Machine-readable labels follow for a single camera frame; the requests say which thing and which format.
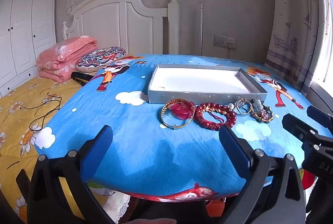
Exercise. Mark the yellow floral bedsheet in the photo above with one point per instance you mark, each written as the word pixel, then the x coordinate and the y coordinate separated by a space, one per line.
pixel 15 119

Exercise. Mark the thin gold bangle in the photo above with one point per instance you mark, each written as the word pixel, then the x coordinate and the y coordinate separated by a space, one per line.
pixel 175 127

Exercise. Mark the folded pink quilt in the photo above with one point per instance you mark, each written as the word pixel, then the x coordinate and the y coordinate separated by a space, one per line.
pixel 65 57

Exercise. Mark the red plastic stool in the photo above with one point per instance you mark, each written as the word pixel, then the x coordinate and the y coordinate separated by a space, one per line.
pixel 308 179

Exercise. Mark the white wardrobe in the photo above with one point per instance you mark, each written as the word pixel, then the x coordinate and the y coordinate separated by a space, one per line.
pixel 26 31

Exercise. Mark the white wooden headboard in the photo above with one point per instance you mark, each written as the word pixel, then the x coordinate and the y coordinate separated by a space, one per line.
pixel 104 23

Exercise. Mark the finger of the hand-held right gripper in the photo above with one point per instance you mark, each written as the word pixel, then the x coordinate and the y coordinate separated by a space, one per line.
pixel 299 127
pixel 318 114

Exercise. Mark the metal pole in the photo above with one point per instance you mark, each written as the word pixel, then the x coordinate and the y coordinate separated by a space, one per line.
pixel 201 31

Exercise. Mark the ship print curtain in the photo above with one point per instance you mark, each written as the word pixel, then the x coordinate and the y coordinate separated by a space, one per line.
pixel 291 18

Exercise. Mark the white lace cloth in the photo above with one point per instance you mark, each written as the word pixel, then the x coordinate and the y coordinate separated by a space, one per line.
pixel 117 200

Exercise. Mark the round patterned cushion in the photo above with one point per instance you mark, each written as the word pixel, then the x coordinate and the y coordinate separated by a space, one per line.
pixel 98 58

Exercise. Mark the red butterfly brooch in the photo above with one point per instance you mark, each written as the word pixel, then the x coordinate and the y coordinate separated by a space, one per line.
pixel 182 112

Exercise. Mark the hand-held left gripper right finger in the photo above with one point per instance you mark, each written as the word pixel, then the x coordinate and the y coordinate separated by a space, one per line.
pixel 234 153

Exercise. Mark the blue cartoon tablecloth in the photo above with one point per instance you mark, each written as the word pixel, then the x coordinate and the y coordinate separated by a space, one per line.
pixel 130 135

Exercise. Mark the white power plug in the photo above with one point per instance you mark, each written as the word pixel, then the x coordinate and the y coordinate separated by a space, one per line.
pixel 231 44

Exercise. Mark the black remote control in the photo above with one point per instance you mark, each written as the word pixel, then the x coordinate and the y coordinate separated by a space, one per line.
pixel 22 182

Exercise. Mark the wall socket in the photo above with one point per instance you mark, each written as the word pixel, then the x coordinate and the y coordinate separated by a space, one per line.
pixel 221 40

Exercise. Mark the grey shallow cardboard box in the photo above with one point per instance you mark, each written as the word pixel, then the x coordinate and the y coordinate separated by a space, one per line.
pixel 197 80

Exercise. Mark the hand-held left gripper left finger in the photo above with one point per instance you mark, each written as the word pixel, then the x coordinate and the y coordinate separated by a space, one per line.
pixel 100 145

